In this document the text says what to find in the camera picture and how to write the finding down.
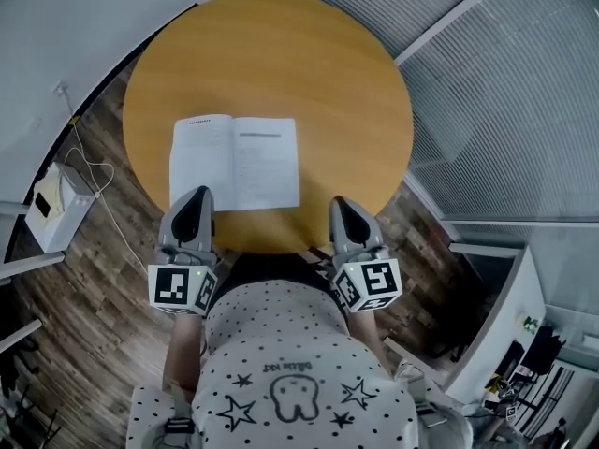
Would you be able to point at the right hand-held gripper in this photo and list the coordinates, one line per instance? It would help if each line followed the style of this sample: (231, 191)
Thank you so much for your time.
(379, 281)

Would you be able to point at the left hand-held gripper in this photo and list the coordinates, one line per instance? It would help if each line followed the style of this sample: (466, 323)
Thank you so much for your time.
(175, 285)

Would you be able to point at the white booklet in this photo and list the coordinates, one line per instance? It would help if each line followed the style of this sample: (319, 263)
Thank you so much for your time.
(262, 166)

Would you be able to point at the person's left forearm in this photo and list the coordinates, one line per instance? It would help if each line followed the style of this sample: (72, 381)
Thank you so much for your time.
(185, 349)

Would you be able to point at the person's right forearm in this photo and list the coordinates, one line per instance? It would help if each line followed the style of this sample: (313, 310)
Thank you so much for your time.
(369, 339)

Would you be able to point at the person's black trousers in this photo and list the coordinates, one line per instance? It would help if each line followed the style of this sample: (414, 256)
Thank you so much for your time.
(281, 269)

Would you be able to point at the white storage box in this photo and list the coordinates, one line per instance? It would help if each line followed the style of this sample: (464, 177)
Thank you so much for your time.
(70, 218)

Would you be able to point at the person's white star-print shirt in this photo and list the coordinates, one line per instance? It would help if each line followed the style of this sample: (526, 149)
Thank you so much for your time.
(290, 344)

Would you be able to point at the cream cloth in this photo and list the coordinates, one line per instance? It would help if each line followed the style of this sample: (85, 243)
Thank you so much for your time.
(58, 190)

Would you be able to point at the black phone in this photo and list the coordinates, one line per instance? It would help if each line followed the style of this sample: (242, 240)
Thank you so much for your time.
(43, 205)

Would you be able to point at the white low partition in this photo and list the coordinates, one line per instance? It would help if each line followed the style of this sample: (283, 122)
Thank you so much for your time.
(505, 307)

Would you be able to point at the small potted plant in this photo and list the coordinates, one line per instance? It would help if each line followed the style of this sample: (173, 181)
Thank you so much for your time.
(530, 324)

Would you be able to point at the white wall socket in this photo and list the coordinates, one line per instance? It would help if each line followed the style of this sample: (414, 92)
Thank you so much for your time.
(61, 88)

